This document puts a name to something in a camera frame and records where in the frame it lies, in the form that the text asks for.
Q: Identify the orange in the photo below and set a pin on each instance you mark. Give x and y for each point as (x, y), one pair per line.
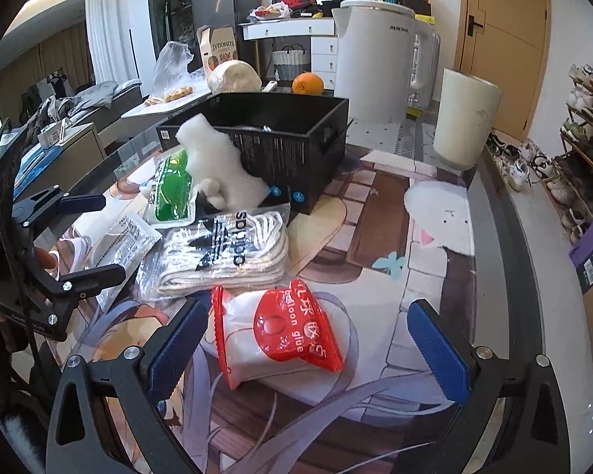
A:
(307, 84)

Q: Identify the wooden door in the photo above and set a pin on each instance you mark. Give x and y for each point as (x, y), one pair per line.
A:
(509, 49)

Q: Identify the clear plastic bag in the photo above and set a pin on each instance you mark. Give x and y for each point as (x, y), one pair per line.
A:
(173, 66)

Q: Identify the white socks pack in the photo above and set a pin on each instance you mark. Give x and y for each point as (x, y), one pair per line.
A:
(257, 252)

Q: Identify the grey clothing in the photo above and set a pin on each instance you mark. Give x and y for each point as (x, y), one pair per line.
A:
(94, 96)

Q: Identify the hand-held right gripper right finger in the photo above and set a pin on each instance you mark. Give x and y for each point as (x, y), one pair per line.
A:
(440, 350)

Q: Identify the clear face mask packet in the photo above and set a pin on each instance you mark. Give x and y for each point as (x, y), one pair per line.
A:
(123, 242)

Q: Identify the bed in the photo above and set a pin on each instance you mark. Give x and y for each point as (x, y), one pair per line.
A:
(123, 103)

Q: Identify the cardboard fruit box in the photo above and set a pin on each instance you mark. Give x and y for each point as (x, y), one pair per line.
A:
(222, 49)

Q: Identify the white desk with drawers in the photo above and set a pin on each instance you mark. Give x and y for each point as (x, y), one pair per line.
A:
(323, 52)

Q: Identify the glass door cabinet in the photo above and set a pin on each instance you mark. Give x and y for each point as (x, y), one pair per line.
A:
(168, 5)

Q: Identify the white foam piece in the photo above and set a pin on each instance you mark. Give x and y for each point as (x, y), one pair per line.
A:
(222, 158)

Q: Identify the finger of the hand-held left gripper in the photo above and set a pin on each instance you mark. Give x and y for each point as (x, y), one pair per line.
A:
(81, 202)
(99, 275)

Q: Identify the white side table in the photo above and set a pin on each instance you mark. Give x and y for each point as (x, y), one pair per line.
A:
(148, 108)

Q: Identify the red and white bag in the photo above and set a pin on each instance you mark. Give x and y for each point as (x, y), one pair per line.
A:
(286, 331)

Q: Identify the black fridge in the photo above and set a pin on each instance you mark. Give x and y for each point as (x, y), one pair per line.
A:
(227, 0)

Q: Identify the black cardboard box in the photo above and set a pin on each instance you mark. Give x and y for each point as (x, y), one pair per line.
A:
(301, 158)

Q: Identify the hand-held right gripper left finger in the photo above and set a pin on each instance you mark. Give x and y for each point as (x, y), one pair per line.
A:
(178, 345)

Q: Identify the green packet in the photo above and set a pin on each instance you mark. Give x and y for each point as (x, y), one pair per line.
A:
(170, 187)

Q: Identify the white curtain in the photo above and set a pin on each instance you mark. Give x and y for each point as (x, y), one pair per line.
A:
(106, 34)

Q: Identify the printed table mat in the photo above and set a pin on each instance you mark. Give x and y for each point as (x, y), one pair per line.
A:
(375, 266)

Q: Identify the white electric kettle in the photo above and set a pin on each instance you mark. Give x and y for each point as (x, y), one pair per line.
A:
(375, 59)

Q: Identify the cream yarn ball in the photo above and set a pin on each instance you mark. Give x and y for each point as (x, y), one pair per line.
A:
(234, 76)

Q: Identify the shoe rack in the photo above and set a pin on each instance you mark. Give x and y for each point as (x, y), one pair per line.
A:
(588, 148)

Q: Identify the grey woven basket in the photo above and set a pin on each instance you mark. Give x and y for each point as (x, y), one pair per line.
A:
(290, 64)

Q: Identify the white tumbler cup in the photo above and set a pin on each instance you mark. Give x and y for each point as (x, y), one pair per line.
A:
(464, 118)

